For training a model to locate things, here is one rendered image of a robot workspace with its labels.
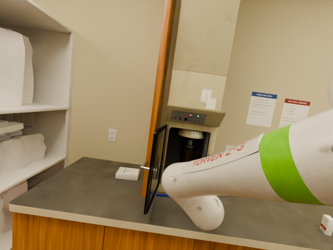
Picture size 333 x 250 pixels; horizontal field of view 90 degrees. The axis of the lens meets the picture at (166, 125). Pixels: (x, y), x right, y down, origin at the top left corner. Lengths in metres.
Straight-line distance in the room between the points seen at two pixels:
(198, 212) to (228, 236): 0.45
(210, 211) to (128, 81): 1.21
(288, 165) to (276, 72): 1.46
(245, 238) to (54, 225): 0.93
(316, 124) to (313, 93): 1.59
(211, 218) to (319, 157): 0.37
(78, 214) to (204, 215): 0.64
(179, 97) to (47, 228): 0.97
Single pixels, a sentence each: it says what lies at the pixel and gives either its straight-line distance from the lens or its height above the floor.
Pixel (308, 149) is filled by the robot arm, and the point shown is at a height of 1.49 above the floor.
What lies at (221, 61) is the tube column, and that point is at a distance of 1.08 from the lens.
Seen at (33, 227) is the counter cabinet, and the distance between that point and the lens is 1.20.
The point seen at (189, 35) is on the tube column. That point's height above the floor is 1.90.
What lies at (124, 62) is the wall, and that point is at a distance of 1.54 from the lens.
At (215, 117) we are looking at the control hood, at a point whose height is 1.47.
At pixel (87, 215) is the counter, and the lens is 0.98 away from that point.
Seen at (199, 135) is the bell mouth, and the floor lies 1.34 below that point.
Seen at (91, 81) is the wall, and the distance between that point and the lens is 1.61.
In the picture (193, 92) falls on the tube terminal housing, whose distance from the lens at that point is 1.03.
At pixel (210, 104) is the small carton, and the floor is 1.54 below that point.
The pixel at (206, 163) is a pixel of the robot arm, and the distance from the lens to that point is 0.39.
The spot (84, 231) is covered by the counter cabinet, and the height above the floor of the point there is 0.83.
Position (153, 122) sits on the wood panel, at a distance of 0.94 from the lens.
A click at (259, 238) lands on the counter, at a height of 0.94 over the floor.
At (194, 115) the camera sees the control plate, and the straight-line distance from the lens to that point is 0.95.
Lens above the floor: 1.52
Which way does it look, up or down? 8 degrees down
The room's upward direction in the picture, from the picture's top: 8 degrees clockwise
